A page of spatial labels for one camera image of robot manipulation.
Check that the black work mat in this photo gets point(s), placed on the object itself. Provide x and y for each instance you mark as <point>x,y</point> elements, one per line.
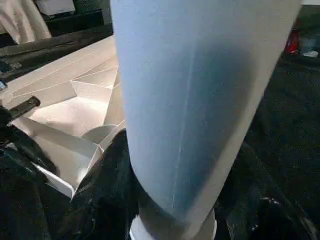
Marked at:
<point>285,125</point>

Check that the white box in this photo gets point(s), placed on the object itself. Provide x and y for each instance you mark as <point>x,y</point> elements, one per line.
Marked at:
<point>55,6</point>

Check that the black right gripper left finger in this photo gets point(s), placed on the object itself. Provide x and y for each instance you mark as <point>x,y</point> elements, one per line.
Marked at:
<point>110,200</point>

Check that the white plastic table leg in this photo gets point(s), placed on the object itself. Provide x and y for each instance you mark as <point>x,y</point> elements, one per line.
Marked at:
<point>200,100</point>

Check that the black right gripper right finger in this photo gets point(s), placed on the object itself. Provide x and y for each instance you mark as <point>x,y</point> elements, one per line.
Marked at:
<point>265,210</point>

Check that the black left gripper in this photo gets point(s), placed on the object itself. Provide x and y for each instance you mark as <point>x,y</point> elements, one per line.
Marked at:
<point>17,112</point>

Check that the white hanging cloth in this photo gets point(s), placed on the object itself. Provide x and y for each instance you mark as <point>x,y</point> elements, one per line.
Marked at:
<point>22,20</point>

